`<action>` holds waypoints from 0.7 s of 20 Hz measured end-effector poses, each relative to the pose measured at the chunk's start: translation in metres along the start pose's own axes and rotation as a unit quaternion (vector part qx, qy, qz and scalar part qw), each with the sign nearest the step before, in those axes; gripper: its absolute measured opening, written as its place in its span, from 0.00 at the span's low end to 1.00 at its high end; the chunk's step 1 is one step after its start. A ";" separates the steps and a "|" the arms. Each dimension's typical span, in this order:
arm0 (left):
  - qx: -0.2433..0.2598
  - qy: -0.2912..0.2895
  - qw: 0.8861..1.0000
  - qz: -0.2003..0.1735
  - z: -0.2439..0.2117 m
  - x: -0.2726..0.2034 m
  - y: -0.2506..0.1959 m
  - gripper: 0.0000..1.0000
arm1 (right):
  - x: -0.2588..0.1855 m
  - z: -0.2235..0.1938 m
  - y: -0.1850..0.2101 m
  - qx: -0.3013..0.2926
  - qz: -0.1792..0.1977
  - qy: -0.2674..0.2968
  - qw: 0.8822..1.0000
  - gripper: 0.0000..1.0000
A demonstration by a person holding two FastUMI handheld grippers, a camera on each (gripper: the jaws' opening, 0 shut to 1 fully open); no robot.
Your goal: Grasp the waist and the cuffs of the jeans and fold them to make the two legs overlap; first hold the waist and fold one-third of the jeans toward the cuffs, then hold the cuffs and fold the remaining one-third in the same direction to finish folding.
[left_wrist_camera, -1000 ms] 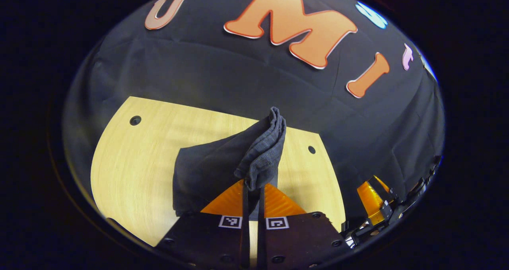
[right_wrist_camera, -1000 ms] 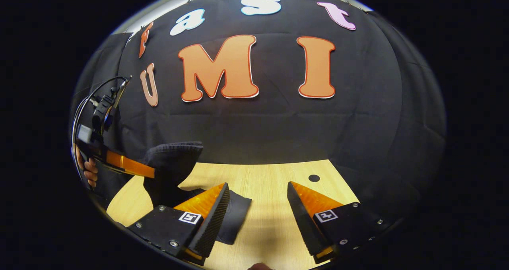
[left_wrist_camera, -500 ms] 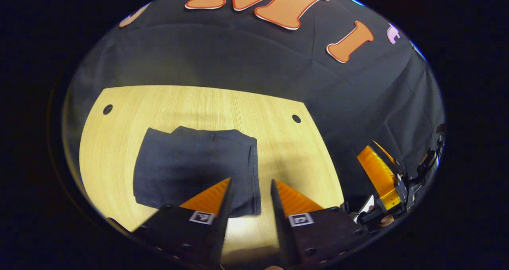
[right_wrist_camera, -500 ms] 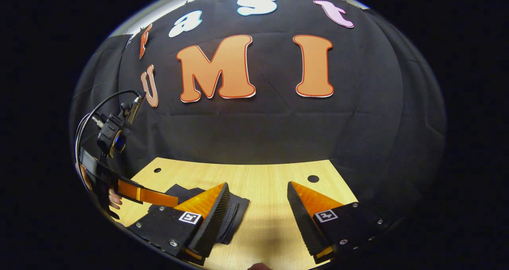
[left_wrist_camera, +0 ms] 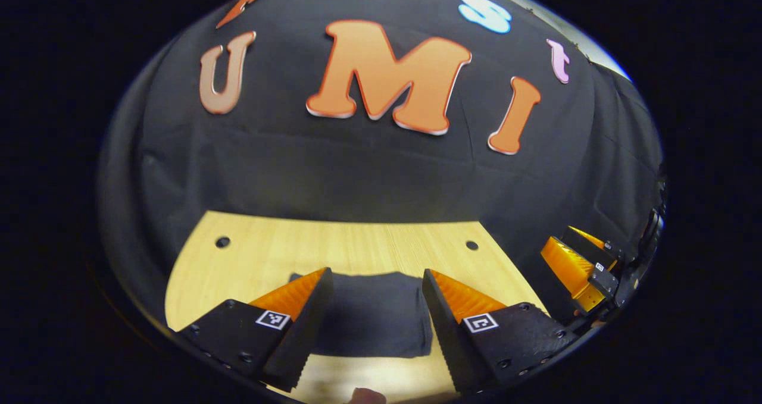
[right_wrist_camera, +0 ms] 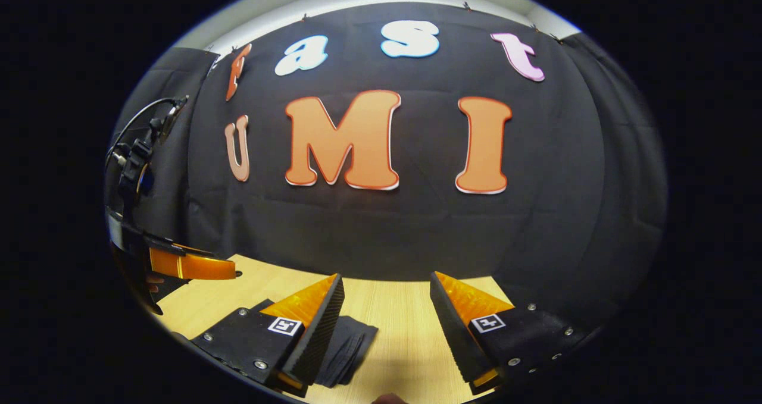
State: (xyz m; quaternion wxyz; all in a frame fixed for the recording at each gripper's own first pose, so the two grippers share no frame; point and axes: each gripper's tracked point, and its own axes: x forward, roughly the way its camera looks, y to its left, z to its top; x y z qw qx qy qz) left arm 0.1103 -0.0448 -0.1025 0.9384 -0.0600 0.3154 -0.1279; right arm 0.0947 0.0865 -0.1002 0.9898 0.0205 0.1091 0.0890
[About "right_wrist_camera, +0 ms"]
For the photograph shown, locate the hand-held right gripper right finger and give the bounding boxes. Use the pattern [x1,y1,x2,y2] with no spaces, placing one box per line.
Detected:
[430,271,596,396]

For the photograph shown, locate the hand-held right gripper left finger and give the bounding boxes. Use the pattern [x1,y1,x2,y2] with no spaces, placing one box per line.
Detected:
[190,273,346,399]

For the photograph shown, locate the black backdrop cloth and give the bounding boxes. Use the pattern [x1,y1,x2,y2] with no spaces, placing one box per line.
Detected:
[107,1,667,327]

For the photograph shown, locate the dark grey jeans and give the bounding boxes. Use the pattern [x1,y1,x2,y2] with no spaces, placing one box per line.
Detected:
[250,299,379,388]

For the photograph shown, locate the thin black cable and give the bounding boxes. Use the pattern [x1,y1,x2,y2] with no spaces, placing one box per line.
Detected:
[106,95,190,173]

